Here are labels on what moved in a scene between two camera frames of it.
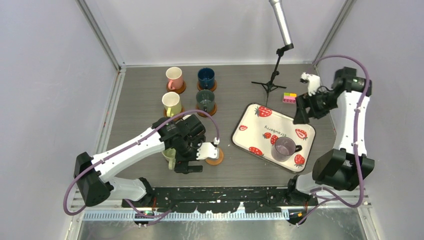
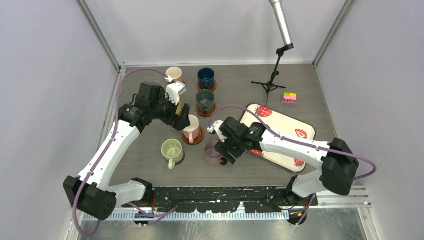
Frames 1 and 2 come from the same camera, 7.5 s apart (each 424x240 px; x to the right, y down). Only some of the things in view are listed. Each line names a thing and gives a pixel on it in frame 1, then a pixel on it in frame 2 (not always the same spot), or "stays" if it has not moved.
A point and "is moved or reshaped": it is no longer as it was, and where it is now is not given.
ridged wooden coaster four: [211, 113] stays
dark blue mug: [206, 78] stays
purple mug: [283, 148] is moved or reshaped
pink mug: [175, 77] stays
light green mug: [169, 155] stays
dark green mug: [205, 99] stays
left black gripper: [181, 165] -> [178, 122]
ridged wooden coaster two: [213, 89] stays
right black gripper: [301, 117] -> [223, 148]
